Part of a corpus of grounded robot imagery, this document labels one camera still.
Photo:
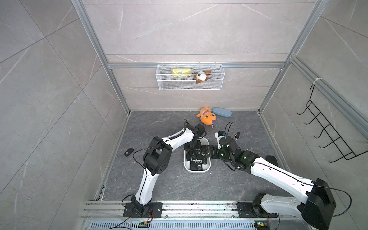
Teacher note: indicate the black wall hook rack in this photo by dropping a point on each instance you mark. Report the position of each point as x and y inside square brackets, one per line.
[327, 129]

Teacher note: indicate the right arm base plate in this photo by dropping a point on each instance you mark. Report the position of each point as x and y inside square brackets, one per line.
[249, 210]

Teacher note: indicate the yellow packet in basket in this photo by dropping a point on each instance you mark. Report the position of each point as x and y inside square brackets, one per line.
[181, 72]

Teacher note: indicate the orange plush toy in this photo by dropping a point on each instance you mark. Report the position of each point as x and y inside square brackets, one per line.
[206, 116]

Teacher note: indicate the brown white plush dog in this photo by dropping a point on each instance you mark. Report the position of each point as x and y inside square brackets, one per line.
[202, 76]

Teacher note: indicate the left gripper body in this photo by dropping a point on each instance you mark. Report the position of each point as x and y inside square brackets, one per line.
[194, 146]

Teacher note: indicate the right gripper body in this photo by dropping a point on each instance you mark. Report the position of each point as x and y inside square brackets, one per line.
[226, 158]

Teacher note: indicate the black silver car key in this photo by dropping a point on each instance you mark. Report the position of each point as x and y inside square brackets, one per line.
[196, 166]

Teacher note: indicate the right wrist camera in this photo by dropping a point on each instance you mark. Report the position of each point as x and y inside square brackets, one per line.
[220, 137]

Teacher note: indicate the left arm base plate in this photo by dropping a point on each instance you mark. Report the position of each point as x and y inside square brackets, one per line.
[152, 210]

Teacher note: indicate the white wire wall basket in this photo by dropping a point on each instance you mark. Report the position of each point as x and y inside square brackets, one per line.
[166, 81]

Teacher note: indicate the black silver Mercedes key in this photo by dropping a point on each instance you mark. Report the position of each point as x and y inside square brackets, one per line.
[237, 136]

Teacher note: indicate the blue glasses case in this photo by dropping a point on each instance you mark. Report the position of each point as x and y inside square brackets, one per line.
[222, 112]

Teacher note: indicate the white storage box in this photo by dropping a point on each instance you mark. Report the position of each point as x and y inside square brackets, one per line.
[197, 156]

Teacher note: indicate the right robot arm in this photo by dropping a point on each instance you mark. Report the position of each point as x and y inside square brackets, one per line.
[310, 200]

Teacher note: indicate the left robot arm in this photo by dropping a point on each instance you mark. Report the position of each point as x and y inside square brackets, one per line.
[156, 159]

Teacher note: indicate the aluminium mounting rail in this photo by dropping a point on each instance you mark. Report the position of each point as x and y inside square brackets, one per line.
[171, 210]

